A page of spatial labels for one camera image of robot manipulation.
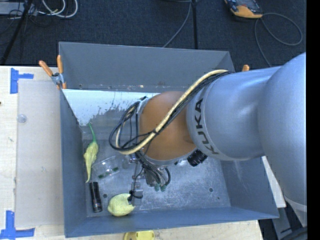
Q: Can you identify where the black cylindrical tube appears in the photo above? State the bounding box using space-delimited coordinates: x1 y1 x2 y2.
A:
88 181 104 213

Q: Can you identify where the black cylinder on white bracket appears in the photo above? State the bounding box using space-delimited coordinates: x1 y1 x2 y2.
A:
178 148 209 168

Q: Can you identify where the clear plastic cup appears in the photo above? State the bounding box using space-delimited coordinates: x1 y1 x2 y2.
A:
90 155 121 180

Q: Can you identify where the grey metal bin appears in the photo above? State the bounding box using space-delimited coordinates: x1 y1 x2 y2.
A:
57 41 281 239

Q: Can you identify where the yellow-green toy pear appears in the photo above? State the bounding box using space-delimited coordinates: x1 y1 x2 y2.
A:
107 193 136 218

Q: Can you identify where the pale wood flat board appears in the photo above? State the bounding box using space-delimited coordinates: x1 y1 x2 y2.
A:
14 79 65 231

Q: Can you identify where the yellow-green toy chili pepper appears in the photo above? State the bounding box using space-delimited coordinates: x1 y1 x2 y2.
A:
83 122 100 184

